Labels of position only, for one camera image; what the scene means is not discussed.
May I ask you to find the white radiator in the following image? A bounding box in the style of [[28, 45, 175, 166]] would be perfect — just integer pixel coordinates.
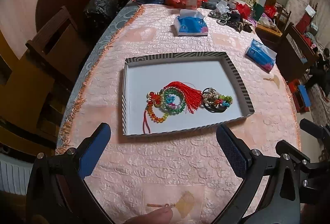
[[0, 153, 34, 196]]

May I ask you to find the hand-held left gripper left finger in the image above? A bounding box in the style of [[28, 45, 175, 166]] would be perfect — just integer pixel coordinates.
[[26, 122, 112, 224]]

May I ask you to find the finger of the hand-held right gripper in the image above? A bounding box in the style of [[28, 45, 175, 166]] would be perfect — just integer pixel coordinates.
[[300, 154, 330, 205], [299, 118, 330, 143]]

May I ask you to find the multicolour bead bracelet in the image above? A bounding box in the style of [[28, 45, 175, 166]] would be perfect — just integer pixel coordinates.
[[146, 95, 176, 123]]

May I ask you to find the black cord bracelet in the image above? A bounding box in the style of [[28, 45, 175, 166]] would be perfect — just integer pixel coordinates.
[[203, 88, 229, 114]]

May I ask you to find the grey blue patterned tablecloth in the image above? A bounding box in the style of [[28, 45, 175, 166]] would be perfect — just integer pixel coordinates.
[[56, 4, 141, 151]]

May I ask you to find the striped cardboard box tray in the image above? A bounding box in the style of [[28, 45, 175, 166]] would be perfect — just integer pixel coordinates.
[[121, 52, 255, 138]]

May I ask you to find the black plastic bag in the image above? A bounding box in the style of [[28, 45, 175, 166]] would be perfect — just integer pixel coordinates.
[[83, 0, 130, 33]]

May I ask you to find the green bead bracelet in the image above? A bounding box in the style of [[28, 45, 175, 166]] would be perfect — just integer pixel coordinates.
[[161, 87, 186, 113]]

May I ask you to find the person's left hand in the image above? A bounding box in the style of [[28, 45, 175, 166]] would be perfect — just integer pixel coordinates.
[[120, 205, 176, 224]]

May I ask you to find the red tassel knot ornament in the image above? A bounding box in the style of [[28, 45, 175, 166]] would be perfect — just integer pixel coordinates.
[[143, 81, 204, 134]]

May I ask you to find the blue box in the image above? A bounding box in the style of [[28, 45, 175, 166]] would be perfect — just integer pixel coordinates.
[[298, 85, 311, 107]]

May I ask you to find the keychain with green beads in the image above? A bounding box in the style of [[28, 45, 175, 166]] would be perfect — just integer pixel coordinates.
[[202, 87, 233, 111]]

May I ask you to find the pile of small trinkets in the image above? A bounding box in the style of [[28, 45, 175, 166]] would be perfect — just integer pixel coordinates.
[[206, 0, 256, 33]]

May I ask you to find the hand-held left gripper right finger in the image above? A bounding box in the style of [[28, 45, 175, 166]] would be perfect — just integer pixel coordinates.
[[216, 124, 303, 224]]

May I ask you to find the blue tissue pack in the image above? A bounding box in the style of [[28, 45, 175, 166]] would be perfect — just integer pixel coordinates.
[[245, 39, 276, 73], [173, 9, 209, 37]]

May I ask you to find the dark wooden chair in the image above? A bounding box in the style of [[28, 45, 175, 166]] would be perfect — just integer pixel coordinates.
[[275, 22, 319, 80]]

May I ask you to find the brown wooden chair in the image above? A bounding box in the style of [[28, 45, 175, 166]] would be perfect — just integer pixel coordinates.
[[0, 6, 91, 156]]

